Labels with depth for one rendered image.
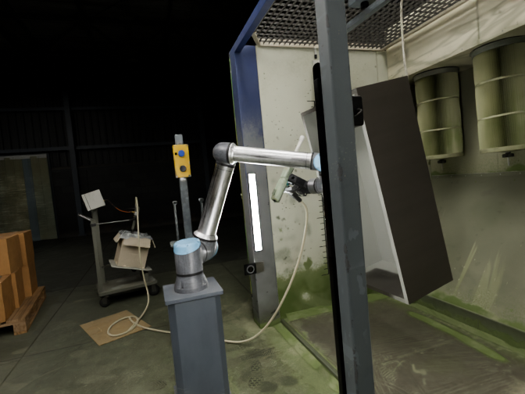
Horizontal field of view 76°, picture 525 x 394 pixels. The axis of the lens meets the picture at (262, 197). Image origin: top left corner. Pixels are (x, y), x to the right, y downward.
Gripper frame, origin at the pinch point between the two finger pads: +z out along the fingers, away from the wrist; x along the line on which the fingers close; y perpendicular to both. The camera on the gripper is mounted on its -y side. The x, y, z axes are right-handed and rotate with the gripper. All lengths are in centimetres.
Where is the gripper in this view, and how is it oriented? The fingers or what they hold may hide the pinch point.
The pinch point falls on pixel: (283, 186)
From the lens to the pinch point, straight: 204.8
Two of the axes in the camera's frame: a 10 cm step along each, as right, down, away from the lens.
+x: 3.6, -8.6, 3.7
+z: -6.8, 0.3, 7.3
